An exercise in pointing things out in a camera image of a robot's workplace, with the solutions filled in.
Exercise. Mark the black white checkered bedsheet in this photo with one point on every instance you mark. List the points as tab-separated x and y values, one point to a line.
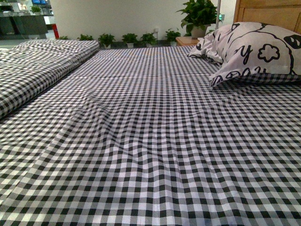
138	138

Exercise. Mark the small potted plant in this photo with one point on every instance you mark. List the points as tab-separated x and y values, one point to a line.
85	37
171	36
130	39
106	40
148	39

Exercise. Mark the far wooden nightstand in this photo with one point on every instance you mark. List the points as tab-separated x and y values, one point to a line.
186	41

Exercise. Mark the large potted green plant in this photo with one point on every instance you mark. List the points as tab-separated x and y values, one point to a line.
200	14

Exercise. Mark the white pillow black cartoon print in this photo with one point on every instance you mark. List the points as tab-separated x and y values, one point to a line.
251	52

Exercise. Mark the white metal pole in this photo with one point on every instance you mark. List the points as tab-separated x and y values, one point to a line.
218	19

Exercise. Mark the folded checkered quilt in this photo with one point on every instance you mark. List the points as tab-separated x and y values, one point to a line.
31	67

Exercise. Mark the wooden bed headboard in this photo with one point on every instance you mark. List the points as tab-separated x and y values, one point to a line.
282	13

